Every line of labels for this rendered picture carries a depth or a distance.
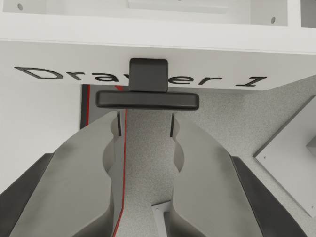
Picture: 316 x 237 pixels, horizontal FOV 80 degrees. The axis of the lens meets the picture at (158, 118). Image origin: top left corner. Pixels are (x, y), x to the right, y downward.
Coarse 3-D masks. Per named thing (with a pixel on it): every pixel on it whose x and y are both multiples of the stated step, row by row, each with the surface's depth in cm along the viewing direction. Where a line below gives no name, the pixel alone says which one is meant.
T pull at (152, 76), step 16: (144, 64) 13; (160, 64) 13; (144, 80) 13; (160, 80) 13; (96, 96) 13; (112, 96) 13; (128, 96) 13; (144, 96) 13; (160, 96) 13; (176, 96) 13; (192, 96) 13
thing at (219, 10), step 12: (132, 0) 20; (144, 0) 20; (156, 0) 20; (168, 0) 20; (180, 0) 20; (192, 0) 20; (204, 0) 20; (216, 0) 20; (228, 0) 20; (204, 12) 21; (216, 12) 21
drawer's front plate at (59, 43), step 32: (0, 32) 11; (32, 32) 11; (64, 32) 11; (96, 32) 12; (128, 32) 12; (160, 32) 12; (192, 32) 12; (224, 32) 12; (256, 32) 12; (288, 32) 12; (0, 64) 16; (32, 64) 16; (64, 64) 15; (96, 64) 15; (128, 64) 15; (192, 64) 15; (224, 64) 14; (256, 64) 14; (288, 64) 14
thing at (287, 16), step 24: (0, 0) 15; (24, 0) 17; (48, 0) 21; (72, 0) 21; (96, 0) 21; (120, 0) 21; (240, 0) 22; (264, 0) 19; (288, 0) 16; (264, 24) 19; (288, 24) 16
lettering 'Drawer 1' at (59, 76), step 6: (24, 72) 18; (30, 72) 18; (54, 72) 17; (66, 72) 17; (78, 72) 17; (42, 78) 20; (48, 78) 20; (54, 78) 20; (60, 78) 19; (78, 78) 19; (96, 78) 19; (114, 78) 19; (174, 78) 18; (186, 78) 18; (192, 78) 18; (216, 78) 18; (252, 78) 18; (258, 78) 18; (264, 78) 18; (198, 84) 21; (246, 84) 20
